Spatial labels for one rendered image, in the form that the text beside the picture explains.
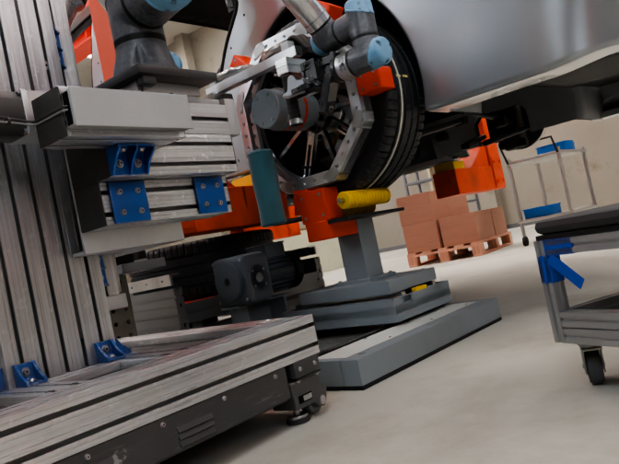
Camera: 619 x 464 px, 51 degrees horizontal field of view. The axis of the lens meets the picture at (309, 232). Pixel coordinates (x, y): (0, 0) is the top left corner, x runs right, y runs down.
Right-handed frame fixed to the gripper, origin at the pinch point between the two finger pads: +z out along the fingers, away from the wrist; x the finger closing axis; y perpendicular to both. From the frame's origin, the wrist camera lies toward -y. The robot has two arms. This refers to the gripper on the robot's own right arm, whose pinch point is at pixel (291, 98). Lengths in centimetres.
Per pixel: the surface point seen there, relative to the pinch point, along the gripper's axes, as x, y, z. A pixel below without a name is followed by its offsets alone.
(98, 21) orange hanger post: 10, 51, 74
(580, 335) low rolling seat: 23, -72, -78
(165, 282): 2, -47, 77
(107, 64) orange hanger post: 10, 35, 74
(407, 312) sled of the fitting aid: -29, -72, -5
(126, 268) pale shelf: 30, -40, 56
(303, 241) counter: -547, -32, 495
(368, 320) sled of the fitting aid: -23, -72, 6
